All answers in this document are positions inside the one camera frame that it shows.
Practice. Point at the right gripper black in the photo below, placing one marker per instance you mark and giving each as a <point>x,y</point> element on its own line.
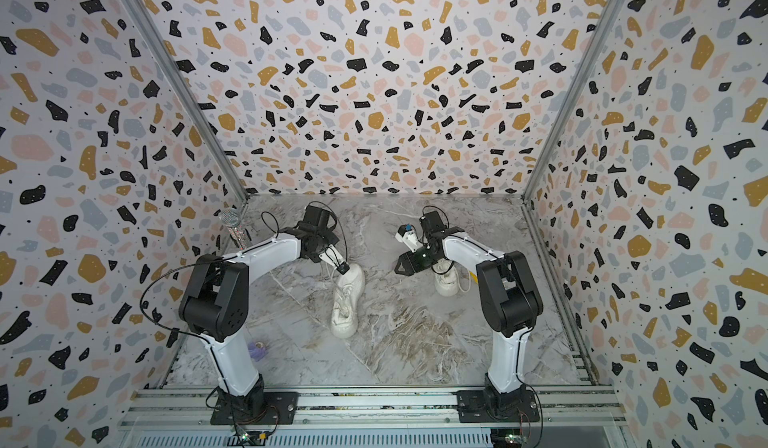
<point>408,264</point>

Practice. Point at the white sneaker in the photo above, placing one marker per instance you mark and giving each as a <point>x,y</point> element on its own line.
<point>447,278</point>
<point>344,316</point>

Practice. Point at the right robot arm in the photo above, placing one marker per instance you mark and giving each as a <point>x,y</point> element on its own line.
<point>509,297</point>

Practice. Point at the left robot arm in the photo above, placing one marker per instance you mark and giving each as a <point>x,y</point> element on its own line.
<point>215,304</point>

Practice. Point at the purple small object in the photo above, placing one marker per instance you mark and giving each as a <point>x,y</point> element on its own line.
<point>257,350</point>

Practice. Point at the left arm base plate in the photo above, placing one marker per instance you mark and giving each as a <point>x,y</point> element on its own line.
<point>263,408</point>

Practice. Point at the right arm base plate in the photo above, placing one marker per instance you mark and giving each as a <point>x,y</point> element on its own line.
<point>488,405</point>

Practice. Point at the aluminium front rail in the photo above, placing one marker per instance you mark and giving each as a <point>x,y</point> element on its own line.
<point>385,407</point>

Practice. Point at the aluminium corner post left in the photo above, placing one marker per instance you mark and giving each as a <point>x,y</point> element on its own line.
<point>144,19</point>

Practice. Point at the aluminium corner post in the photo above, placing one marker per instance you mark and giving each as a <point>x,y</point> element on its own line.
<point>588,62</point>
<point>144,19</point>

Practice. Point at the aluminium corner post right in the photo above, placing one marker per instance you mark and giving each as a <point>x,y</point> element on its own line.
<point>588,62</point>

